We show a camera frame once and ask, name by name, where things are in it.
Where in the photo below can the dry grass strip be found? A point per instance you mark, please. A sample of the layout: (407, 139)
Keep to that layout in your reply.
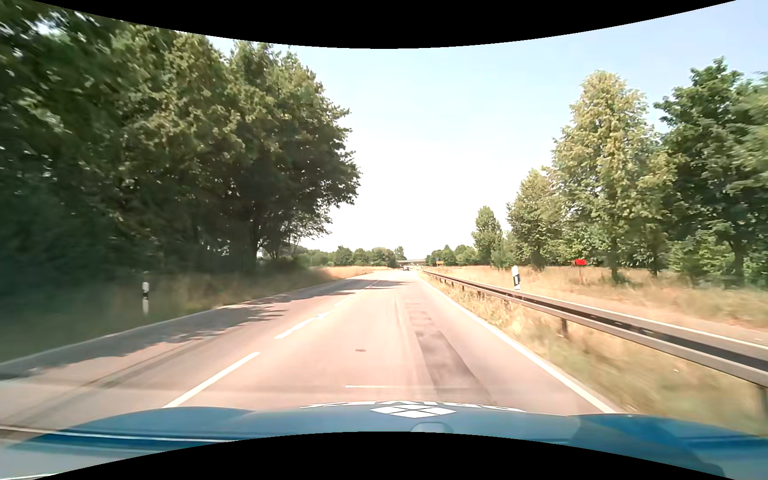
(677, 293)

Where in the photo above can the road markings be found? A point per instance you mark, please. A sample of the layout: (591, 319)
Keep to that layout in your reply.
(214, 378)

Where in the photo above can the dry grass verge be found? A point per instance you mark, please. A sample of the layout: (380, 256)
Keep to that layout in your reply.
(77, 313)
(610, 366)

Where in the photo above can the car's own bonnet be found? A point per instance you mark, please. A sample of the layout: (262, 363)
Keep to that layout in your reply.
(330, 423)

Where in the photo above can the grey asphalt road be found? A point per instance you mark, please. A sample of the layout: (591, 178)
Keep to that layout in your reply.
(370, 333)

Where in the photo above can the bridge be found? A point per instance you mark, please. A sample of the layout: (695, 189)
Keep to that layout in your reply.
(413, 262)

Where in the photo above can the row of trees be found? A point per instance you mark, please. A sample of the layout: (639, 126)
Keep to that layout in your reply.
(624, 180)
(124, 153)

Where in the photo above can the metal guard rail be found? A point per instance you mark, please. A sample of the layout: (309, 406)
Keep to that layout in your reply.
(630, 325)

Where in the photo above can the black and white marker post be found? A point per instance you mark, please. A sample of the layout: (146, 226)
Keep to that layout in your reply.
(516, 277)
(145, 294)

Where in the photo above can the red road sign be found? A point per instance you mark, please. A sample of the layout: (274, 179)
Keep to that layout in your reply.
(581, 262)

